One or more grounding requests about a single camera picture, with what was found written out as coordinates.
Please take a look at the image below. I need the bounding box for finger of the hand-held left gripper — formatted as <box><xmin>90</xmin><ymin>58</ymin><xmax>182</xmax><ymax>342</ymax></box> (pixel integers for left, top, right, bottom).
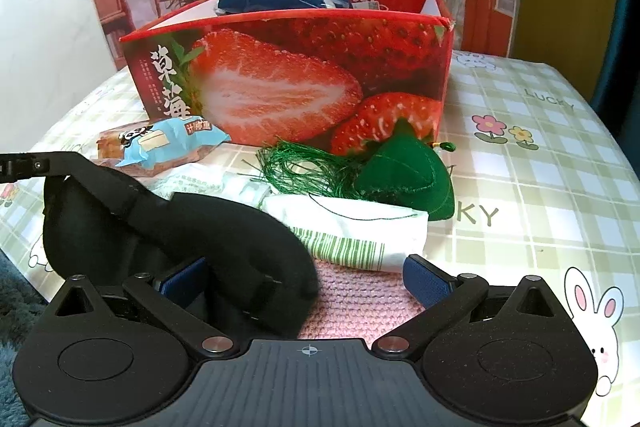
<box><xmin>0</xmin><ymin>151</ymin><xmax>84</xmax><ymax>182</ymax></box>

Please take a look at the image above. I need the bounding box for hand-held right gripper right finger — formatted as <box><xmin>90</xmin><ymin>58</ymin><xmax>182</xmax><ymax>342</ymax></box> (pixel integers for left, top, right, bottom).
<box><xmin>371</xmin><ymin>255</ymin><xmax>568</xmax><ymax>360</ymax></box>

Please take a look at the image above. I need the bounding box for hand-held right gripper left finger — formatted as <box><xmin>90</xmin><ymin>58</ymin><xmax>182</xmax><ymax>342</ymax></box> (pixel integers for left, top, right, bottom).
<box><xmin>47</xmin><ymin>255</ymin><xmax>241</xmax><ymax>358</ymax></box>

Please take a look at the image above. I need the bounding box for black eye mask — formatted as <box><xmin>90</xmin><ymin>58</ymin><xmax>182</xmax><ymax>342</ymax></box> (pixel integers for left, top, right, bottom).
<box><xmin>41</xmin><ymin>154</ymin><xmax>323</xmax><ymax>340</ymax></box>

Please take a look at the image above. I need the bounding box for pink knitted cloth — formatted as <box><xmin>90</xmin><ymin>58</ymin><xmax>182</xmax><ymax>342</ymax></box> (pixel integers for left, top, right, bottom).
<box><xmin>297</xmin><ymin>257</ymin><xmax>426</xmax><ymax>343</ymax></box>

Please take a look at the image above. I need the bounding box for white green striped packet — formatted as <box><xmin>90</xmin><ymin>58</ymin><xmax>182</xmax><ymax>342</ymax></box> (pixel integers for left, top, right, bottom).
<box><xmin>260</xmin><ymin>194</ymin><xmax>431</xmax><ymax>273</ymax></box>

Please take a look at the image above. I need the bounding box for blue sandwich cake packet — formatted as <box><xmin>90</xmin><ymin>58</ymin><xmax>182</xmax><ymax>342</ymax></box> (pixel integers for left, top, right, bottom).
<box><xmin>96</xmin><ymin>117</ymin><xmax>233</xmax><ymax>170</ymax></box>

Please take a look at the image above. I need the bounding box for red strawberry print cardboard box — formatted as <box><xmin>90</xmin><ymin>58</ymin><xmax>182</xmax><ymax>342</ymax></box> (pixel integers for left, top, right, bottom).
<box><xmin>120</xmin><ymin>0</ymin><xmax>456</xmax><ymax>155</ymax></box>

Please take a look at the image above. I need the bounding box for green tasselled fabric sachet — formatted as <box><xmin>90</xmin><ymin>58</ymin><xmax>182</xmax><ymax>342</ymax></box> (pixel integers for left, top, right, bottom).
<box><xmin>255</xmin><ymin>119</ymin><xmax>457</xmax><ymax>223</ymax></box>

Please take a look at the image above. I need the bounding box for teal fluffy rug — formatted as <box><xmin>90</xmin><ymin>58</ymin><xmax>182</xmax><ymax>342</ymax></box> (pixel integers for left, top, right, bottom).
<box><xmin>0</xmin><ymin>252</ymin><xmax>51</xmax><ymax>427</ymax></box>

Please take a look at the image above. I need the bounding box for teal curtain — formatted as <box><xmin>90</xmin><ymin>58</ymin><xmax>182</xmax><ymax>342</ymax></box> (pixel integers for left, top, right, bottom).
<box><xmin>589</xmin><ymin>0</ymin><xmax>640</xmax><ymax>142</ymax></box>

